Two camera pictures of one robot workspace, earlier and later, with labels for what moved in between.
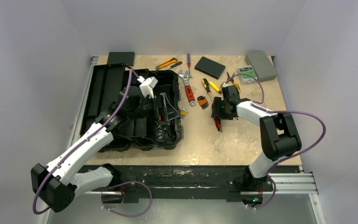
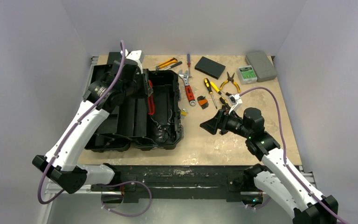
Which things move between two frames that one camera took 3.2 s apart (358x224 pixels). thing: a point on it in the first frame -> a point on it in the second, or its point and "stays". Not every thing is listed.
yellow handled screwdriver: (215, 87) stays
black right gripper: (216, 109) -> (222, 122)
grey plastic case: (263, 67) stays
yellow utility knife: (166, 63) stays
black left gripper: (158, 113) -> (145, 91)
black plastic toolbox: (105, 82) stays
